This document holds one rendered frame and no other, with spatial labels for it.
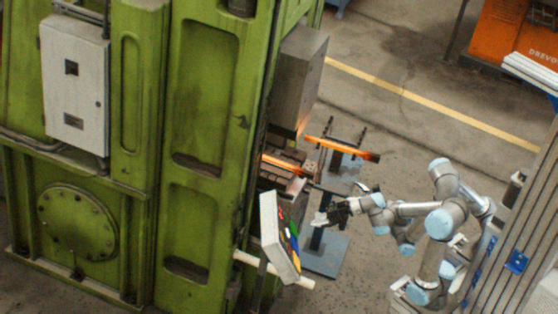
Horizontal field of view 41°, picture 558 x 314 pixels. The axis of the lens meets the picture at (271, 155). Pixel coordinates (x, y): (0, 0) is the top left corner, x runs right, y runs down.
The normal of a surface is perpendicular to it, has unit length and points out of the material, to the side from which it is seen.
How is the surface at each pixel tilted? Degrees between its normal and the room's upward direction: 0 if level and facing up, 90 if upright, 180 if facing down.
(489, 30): 90
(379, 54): 0
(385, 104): 0
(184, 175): 90
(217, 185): 90
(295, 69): 90
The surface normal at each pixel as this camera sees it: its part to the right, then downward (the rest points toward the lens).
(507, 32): -0.51, 0.52
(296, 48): 0.14, -0.77
